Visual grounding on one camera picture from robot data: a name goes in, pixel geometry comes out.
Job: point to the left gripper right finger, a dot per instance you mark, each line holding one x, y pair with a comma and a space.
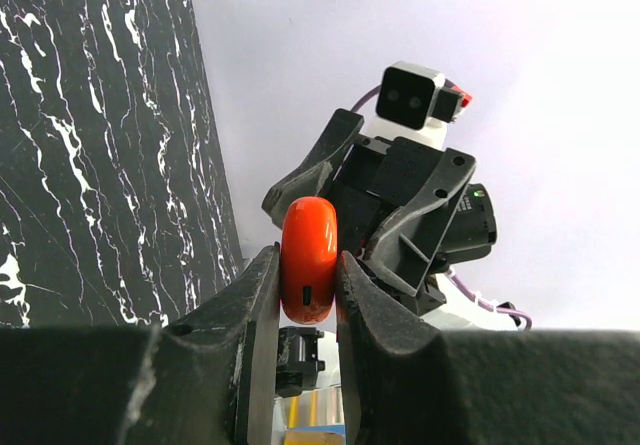
406, 382

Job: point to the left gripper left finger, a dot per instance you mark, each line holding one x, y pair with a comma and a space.
207, 378

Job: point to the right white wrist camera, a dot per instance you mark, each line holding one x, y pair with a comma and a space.
416, 103

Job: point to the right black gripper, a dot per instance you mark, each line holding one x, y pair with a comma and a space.
406, 211

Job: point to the red round case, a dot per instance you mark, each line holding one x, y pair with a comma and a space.
309, 254

